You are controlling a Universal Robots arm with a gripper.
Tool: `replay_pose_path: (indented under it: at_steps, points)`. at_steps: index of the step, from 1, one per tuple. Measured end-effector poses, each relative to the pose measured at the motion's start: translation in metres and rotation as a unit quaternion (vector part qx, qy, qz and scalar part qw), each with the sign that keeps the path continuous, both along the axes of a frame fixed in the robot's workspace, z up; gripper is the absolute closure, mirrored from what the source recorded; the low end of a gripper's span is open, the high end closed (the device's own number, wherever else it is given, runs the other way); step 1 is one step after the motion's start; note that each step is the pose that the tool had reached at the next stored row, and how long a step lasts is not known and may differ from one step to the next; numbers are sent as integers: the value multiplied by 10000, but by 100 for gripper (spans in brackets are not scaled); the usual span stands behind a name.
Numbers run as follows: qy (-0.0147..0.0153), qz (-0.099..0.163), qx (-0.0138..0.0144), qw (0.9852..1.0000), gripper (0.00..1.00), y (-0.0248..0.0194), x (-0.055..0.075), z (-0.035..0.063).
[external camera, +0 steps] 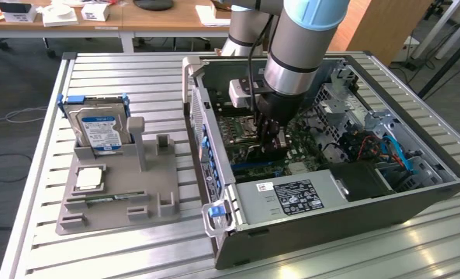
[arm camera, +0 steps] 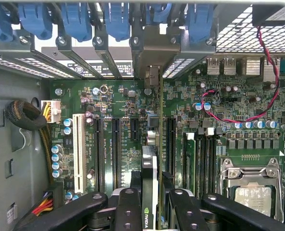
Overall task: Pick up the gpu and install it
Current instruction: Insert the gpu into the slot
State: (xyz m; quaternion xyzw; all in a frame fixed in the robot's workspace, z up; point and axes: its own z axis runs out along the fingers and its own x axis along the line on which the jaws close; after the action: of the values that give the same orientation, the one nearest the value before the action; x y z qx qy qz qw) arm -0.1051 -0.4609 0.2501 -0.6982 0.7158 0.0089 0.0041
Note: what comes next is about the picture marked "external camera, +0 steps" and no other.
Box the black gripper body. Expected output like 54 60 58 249
255 92 306 124

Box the graphics card with black shroud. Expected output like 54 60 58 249
230 141 291 165

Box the CPU socket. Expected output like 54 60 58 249
237 115 262 143

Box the green motherboard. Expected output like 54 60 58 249
214 98 331 184

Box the blue expansion slot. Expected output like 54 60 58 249
231 160 277 171

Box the black expansion slot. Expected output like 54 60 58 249
234 170 283 180

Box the perforated metal drive cage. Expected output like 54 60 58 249
315 83 374 152

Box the grey power supply unit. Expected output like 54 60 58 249
235 170 350 224

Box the black air shroud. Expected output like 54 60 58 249
329 161 397 203

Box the blue case latch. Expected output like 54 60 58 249
207 203 226 219

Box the open dark grey PC case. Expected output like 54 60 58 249
182 55 460 270

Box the brown cardboard box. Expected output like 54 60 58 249
210 0 234 12

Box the white floor box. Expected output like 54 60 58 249
393 36 421 63

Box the wooden cabinet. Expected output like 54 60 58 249
326 0 435 66

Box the metal disk bay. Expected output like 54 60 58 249
365 110 454 192

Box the wooden desk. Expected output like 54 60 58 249
120 0 339 53
0 0 124 53

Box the hard disk with blue label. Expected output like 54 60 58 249
67 106 132 156

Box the black slanted pole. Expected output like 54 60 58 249
418 37 460 99

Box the black monitor base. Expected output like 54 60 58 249
132 0 175 12

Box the silver CPU chip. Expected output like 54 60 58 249
76 168 103 191

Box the grey plastic parts rack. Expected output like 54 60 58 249
55 116 182 237

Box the blue disk caddy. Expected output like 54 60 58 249
56 92 132 120

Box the small white printed box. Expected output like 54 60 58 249
82 3 111 22

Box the white box with round disc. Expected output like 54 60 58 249
42 4 79 27

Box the white box with dark lid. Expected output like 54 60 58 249
0 2 36 23

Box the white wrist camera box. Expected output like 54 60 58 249
229 78 269 108

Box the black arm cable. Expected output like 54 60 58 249
247 14 277 112

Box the red wire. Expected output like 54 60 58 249
359 136 382 159

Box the blue wire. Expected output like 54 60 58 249
383 135 415 175

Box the white table frame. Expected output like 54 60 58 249
411 0 460 83

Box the white floor cable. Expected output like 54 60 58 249
0 104 51 123

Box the black floor cable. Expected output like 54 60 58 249
0 153 32 183

